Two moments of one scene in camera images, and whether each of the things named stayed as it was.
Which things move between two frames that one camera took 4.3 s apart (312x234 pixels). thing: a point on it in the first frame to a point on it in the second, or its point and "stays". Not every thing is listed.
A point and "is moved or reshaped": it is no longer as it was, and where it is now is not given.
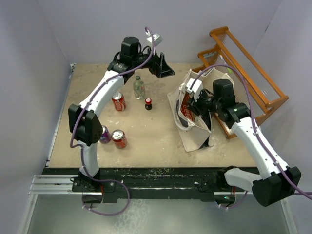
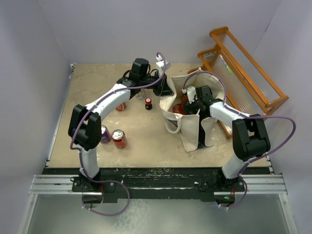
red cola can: [184, 106] is moved or reshaped
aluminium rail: [58, 184] stays
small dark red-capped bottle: [148, 105] stays
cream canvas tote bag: [200, 133] is moved or reshaped
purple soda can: [106, 137] stays
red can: [119, 137] stays
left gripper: [159, 68] to [165, 89]
